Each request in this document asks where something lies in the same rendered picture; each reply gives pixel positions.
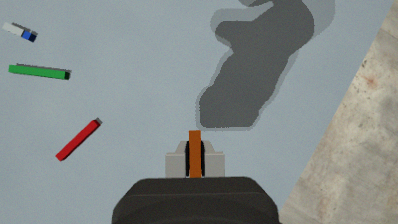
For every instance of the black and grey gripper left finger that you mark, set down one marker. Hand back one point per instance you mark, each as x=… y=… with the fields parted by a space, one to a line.
x=177 y=164

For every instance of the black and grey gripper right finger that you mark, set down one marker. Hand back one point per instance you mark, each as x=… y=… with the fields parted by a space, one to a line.
x=212 y=163

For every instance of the red rod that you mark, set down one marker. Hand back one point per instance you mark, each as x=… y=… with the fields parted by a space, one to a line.
x=78 y=140

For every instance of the grey rod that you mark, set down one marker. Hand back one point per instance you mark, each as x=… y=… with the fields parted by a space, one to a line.
x=13 y=29

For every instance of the small blue cube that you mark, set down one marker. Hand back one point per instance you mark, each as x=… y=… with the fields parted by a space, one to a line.
x=29 y=36

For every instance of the orange rod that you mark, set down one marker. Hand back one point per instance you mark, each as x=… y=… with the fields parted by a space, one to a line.
x=195 y=153

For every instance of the green flat bar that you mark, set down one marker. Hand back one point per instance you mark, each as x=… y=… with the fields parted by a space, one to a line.
x=39 y=72

